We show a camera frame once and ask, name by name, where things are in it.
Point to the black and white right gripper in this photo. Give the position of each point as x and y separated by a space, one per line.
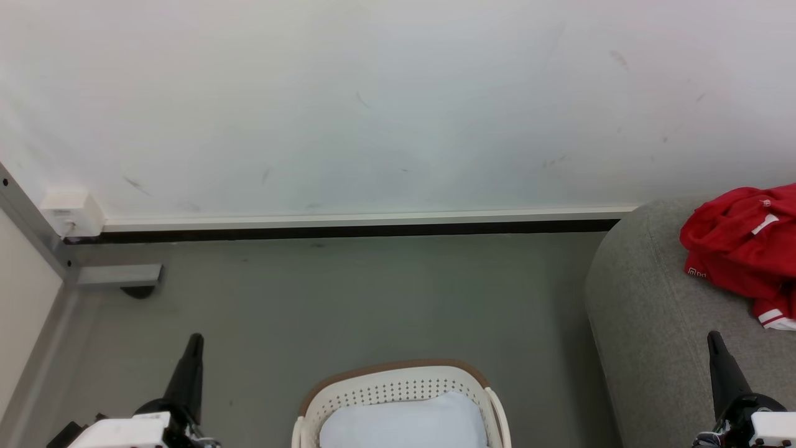
768 429

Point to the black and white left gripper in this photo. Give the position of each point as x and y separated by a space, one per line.
130 432

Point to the white wall socket box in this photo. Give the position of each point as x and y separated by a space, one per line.
73 211

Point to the white laundry basket brown rim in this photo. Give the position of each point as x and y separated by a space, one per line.
398 382

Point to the grey fabric sofa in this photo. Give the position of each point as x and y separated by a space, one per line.
659 348

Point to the white partition with grey frame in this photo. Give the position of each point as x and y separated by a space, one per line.
25 292

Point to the red garment with white trim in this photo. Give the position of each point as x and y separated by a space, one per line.
740 249

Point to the light blue garment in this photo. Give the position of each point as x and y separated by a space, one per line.
404 426

